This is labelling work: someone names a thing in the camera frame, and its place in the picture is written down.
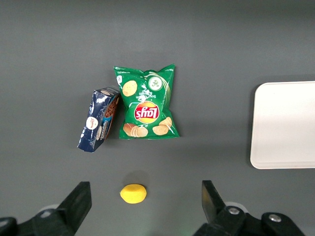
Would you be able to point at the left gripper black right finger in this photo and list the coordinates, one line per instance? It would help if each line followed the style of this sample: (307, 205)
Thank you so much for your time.
(229, 218)

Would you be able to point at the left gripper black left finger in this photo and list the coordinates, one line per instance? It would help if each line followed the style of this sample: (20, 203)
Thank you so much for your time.
(64, 216)

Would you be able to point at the pale pink plastic tray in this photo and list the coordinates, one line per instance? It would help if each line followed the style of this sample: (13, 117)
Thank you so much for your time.
(283, 125)

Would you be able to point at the yellow lemon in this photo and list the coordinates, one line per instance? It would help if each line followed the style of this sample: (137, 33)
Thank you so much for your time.
(133, 193)

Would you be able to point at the dark blue cookie box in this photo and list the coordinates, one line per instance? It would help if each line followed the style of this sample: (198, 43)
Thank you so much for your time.
(97, 123)

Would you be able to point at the green Lay's chips bag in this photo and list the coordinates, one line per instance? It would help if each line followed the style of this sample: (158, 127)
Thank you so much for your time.
(147, 108)

